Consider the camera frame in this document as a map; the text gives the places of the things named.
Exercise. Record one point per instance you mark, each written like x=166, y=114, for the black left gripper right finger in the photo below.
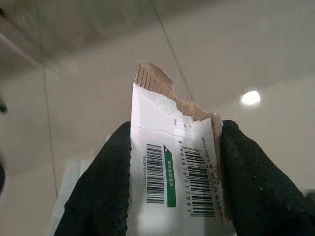
x=258, y=191

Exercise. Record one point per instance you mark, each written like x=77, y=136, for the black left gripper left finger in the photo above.
x=103, y=191

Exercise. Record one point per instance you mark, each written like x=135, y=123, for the torn white barcode cardboard box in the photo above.
x=160, y=127

